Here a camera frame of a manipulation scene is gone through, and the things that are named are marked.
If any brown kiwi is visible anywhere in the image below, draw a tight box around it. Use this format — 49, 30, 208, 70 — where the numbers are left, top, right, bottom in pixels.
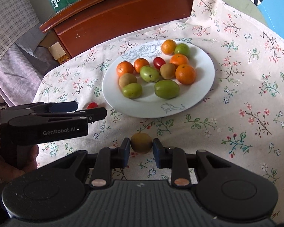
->
130, 133, 154, 154
119, 73, 138, 88
160, 63, 176, 80

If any pale green bed sheet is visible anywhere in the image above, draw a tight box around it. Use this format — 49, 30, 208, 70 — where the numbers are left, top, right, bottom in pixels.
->
204, 0, 269, 26

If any orange mandarin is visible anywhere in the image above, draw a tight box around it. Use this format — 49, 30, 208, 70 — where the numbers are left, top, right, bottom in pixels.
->
175, 64, 196, 85
170, 54, 189, 67
161, 39, 177, 55
134, 58, 150, 73
116, 61, 134, 77

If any floral tablecloth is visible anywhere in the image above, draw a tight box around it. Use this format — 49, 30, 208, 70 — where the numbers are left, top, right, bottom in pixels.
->
33, 0, 284, 220

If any open brown cardboard box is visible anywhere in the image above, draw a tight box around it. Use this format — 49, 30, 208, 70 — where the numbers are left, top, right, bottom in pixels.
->
38, 32, 62, 49

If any grey cloth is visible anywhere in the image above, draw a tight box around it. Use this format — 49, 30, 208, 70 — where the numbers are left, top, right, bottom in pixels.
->
14, 26, 50, 50

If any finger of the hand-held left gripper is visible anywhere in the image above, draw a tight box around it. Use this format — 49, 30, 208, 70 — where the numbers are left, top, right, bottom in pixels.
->
30, 107, 107, 123
5, 101, 79, 115

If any person's left hand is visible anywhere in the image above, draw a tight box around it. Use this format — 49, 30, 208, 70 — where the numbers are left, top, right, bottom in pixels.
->
0, 145, 39, 199

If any white oval plate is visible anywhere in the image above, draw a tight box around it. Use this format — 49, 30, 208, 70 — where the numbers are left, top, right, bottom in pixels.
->
102, 38, 215, 119

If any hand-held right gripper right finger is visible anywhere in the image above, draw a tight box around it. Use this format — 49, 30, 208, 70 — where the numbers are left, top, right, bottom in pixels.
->
153, 138, 228, 188

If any checked cloth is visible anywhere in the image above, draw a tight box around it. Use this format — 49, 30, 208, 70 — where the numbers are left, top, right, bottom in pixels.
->
0, 0, 39, 69

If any blue printed bedding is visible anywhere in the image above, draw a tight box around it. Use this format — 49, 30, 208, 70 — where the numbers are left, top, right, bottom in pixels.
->
224, 0, 284, 45

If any brown wooden headboard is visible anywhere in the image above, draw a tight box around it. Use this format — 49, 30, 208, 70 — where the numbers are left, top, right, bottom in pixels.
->
39, 0, 201, 58

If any small cardboard box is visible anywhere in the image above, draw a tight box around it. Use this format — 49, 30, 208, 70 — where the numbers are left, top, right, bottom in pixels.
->
48, 41, 70, 64

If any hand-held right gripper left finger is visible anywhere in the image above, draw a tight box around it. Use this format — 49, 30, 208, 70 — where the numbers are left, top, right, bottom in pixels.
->
62, 138, 131, 188

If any lilac cloth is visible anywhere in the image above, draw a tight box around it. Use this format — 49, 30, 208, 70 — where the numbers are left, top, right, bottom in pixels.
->
0, 43, 59, 107

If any green jujube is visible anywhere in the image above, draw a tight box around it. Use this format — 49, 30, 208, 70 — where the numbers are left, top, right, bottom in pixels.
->
174, 43, 190, 58
154, 80, 180, 99
122, 83, 143, 99
140, 65, 161, 83

